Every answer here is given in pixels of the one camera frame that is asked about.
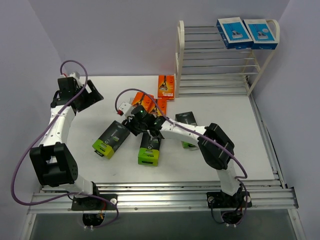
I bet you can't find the orange Gillette razor box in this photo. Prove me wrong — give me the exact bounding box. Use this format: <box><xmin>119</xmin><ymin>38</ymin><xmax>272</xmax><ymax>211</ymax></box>
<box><xmin>131</xmin><ymin>92</ymin><xmax>154</xmax><ymax>113</ymax></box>
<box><xmin>148</xmin><ymin>99</ymin><xmax>167</xmax><ymax>117</ymax></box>
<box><xmin>157</xmin><ymin>75</ymin><xmax>175</xmax><ymax>101</ymax></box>

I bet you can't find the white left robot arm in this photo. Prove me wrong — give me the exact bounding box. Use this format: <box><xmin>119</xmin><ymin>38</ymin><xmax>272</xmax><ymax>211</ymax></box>
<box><xmin>29</xmin><ymin>72</ymin><xmax>103</xmax><ymax>210</ymax></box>

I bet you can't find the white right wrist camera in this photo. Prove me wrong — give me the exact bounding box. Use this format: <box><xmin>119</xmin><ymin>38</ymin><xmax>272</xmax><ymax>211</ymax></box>
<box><xmin>117</xmin><ymin>102</ymin><xmax>134</xmax><ymax>117</ymax></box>

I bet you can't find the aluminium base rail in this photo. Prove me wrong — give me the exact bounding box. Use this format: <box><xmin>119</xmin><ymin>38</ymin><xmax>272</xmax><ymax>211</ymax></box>
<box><xmin>27</xmin><ymin>181</ymin><xmax>300</xmax><ymax>215</ymax></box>

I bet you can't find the blue white Harry's razor box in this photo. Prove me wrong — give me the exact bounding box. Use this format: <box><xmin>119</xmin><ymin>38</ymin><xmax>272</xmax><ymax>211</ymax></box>
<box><xmin>216</xmin><ymin>17</ymin><xmax>254</xmax><ymax>50</ymax></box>

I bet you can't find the cream metal wire shelf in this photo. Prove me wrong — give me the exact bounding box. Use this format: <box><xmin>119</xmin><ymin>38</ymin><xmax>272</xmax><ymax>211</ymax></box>
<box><xmin>174</xmin><ymin>20</ymin><xmax>276</xmax><ymax>98</ymax></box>

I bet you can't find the black green razor box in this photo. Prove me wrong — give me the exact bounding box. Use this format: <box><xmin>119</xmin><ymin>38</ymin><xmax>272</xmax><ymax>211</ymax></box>
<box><xmin>92</xmin><ymin>120</ymin><xmax>130</xmax><ymax>160</ymax></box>
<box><xmin>175</xmin><ymin>111</ymin><xmax>198</xmax><ymax>149</ymax></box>
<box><xmin>137</xmin><ymin>133</ymin><xmax>161</xmax><ymax>167</ymax></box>

